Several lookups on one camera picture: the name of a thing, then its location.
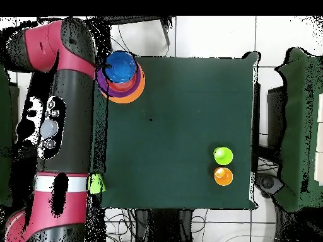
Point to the blue bowl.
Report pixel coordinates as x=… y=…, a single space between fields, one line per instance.
x=121 y=66

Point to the small orange-red bowl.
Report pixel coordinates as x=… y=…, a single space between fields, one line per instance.
x=123 y=87

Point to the large orange bowl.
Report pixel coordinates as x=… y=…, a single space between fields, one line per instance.
x=137 y=94

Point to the light green cup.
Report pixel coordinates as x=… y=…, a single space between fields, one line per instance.
x=223 y=156

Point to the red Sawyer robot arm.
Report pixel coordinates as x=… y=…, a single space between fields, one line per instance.
x=70 y=126

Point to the black chair with legs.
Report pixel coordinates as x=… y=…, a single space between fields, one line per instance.
x=141 y=19

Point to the dark green tablecloth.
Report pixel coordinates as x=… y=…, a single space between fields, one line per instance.
x=176 y=126

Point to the green cloth side table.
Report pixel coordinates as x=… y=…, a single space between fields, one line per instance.
x=3 y=176
x=297 y=126

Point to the orange cup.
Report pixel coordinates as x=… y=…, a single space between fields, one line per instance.
x=223 y=177

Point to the black metal frame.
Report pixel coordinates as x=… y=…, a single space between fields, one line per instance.
x=257 y=126

